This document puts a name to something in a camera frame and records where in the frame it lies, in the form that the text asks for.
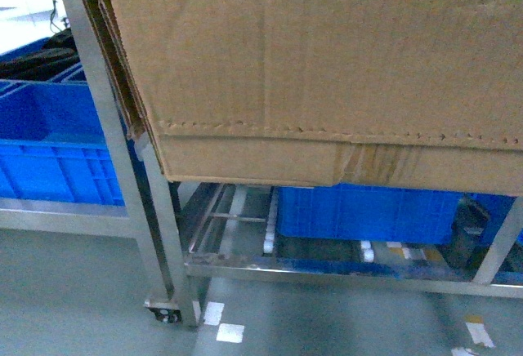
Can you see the blue plastic crate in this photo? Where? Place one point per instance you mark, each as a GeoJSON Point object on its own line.
{"type": "Point", "coordinates": [53, 146]}
{"type": "Point", "coordinates": [357, 212]}

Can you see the stainless steel shelf cart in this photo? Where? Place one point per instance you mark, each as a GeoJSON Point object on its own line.
{"type": "Point", "coordinates": [148, 217]}

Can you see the brown cardboard box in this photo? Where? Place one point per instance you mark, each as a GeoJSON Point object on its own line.
{"type": "Point", "coordinates": [420, 94]}

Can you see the blue plastic crate lower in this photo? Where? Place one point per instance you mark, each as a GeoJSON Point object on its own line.
{"type": "Point", "coordinates": [357, 212]}

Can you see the blue plastic crate left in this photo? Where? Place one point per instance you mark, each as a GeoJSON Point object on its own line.
{"type": "Point", "coordinates": [53, 146]}

